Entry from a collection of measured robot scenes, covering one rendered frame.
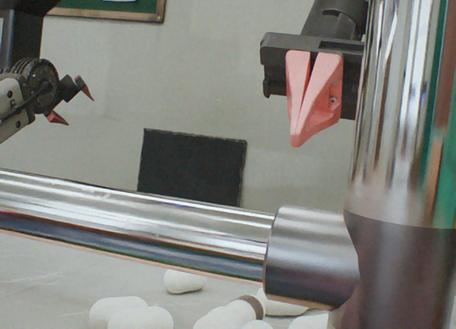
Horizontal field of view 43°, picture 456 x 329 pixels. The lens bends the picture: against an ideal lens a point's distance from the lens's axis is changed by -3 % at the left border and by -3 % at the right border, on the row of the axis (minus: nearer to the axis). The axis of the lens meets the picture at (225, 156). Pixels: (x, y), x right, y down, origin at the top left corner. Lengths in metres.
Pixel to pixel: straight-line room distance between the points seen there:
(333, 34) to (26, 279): 0.32
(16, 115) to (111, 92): 1.52
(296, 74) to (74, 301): 0.24
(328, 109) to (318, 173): 1.90
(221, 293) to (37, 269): 0.13
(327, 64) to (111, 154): 2.16
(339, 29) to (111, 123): 2.12
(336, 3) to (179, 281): 0.31
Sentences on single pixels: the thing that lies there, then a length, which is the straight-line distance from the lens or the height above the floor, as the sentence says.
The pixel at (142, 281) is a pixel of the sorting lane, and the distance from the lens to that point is 0.43.
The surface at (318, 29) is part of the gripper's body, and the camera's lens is 0.54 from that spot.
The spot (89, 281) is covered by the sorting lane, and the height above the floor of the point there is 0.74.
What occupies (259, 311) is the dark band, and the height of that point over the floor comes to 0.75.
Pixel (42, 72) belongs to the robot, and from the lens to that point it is 1.17.
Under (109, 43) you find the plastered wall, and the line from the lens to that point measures 2.63.
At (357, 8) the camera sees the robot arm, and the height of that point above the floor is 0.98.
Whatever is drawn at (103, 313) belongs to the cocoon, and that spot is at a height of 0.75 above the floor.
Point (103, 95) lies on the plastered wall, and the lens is 2.62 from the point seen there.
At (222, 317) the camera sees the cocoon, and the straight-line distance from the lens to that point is 0.31.
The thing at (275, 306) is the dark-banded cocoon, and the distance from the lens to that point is 0.38.
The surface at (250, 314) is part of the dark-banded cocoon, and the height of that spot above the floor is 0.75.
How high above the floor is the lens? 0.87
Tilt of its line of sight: 5 degrees down
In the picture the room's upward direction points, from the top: 6 degrees clockwise
